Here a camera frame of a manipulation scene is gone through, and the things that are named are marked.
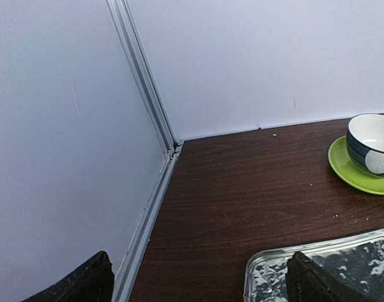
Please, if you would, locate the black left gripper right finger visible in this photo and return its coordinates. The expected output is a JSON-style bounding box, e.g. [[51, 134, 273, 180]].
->
[[286, 252, 381, 301]]

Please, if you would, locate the left aluminium frame post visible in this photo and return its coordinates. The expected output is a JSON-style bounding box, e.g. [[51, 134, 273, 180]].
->
[[107, 0, 182, 157]]

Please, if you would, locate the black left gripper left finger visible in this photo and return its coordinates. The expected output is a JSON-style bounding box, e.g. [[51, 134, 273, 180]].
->
[[26, 251, 115, 302]]

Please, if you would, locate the left side frame rail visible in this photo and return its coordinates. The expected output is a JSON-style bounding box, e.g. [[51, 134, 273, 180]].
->
[[112, 145, 183, 301]]

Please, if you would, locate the green saucer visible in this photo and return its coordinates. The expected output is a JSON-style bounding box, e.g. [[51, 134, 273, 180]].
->
[[328, 136, 384, 196]]

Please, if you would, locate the dark white-lined cup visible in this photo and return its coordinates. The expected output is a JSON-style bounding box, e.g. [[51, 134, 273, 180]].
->
[[346, 113, 384, 177]]

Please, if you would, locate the bunny print tin lid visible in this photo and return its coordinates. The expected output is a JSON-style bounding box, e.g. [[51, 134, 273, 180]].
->
[[244, 228, 384, 302]]

